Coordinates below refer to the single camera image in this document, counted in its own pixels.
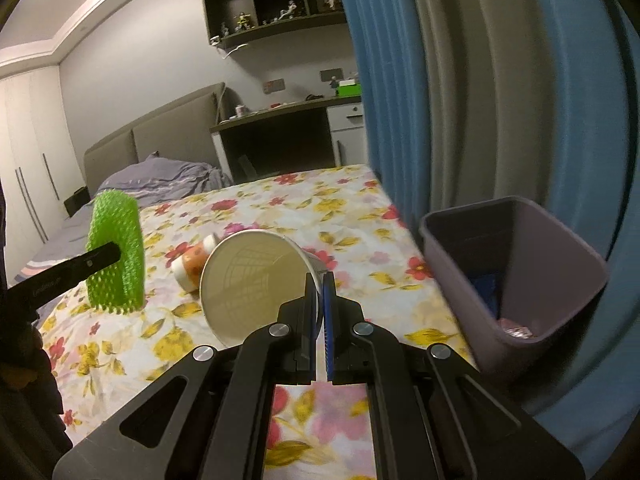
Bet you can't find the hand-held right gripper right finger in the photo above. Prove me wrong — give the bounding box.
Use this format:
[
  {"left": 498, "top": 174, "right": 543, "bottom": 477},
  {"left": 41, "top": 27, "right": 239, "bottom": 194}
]
[{"left": 323, "top": 271, "right": 587, "bottom": 480}]

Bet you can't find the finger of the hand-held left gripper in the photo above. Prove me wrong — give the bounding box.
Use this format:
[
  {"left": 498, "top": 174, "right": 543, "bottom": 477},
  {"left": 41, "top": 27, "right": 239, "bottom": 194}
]
[{"left": 7, "top": 242, "right": 123, "bottom": 307}]

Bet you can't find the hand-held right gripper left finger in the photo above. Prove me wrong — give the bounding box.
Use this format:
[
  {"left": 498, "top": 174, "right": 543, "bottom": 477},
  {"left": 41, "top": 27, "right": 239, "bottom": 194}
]
[{"left": 52, "top": 272, "right": 321, "bottom": 480}]

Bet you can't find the white paper cup green grid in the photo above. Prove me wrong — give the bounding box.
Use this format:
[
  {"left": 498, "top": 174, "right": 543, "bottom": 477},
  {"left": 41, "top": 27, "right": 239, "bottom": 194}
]
[{"left": 199, "top": 228, "right": 326, "bottom": 349}]

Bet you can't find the grey plastic bin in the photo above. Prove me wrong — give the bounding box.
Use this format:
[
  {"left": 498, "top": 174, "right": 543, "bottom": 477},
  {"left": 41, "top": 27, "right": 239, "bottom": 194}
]
[{"left": 418, "top": 197, "right": 610, "bottom": 387}]

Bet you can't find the pink plastic wrapper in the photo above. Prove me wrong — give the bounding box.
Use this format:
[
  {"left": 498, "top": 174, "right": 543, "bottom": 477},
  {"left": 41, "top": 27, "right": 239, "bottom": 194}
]
[{"left": 499, "top": 316, "right": 537, "bottom": 342}]

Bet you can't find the black bedside furniture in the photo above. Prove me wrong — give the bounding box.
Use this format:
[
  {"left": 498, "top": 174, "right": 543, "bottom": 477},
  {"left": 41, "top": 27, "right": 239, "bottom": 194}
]
[{"left": 63, "top": 185, "right": 91, "bottom": 219}]

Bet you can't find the white wardrobe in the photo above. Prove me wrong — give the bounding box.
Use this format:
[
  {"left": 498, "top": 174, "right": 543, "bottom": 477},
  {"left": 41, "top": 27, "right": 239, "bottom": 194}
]
[{"left": 0, "top": 64, "right": 86, "bottom": 262}]

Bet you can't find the floral tablecloth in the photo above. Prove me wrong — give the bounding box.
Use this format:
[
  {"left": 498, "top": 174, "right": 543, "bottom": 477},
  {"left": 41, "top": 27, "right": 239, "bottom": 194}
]
[{"left": 37, "top": 163, "right": 482, "bottom": 480}]

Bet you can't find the grey striped duvet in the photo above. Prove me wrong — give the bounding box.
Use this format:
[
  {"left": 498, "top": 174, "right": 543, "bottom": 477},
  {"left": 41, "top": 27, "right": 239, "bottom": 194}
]
[{"left": 15, "top": 154, "right": 234, "bottom": 282}]

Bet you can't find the person's dark clothing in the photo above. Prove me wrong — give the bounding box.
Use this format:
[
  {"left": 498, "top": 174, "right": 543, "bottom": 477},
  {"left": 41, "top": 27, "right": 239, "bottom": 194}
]
[{"left": 0, "top": 180, "right": 75, "bottom": 461}]

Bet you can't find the blue wrapper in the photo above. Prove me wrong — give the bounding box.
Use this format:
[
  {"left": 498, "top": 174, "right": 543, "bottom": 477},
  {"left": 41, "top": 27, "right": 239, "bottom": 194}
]
[{"left": 472, "top": 272, "right": 502, "bottom": 319}]

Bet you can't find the grey upholstered bed headboard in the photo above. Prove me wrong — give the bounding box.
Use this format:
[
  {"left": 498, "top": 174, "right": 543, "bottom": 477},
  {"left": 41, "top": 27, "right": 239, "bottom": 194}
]
[{"left": 83, "top": 82, "right": 227, "bottom": 202}]

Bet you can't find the white drawer cabinet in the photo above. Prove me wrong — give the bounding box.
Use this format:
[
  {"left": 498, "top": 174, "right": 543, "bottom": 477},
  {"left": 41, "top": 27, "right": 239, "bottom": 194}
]
[{"left": 327, "top": 102, "right": 369, "bottom": 167}]

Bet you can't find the dark wooden desk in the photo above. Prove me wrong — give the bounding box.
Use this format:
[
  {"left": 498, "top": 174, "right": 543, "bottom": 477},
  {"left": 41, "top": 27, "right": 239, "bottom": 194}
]
[{"left": 209, "top": 94, "right": 369, "bottom": 184}]

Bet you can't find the blue and grey curtain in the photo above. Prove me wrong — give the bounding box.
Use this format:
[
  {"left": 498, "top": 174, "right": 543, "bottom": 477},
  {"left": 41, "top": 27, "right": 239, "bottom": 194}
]
[{"left": 329, "top": 0, "right": 640, "bottom": 457}]

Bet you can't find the group of small figurines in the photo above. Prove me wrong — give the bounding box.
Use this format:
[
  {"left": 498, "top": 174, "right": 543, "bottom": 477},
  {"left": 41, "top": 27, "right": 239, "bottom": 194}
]
[{"left": 219, "top": 0, "right": 341, "bottom": 36}]

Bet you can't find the dark wall shelf unit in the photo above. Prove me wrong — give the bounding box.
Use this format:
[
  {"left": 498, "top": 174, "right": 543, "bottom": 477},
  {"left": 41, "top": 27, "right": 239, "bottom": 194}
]
[{"left": 200, "top": 0, "right": 349, "bottom": 51}]

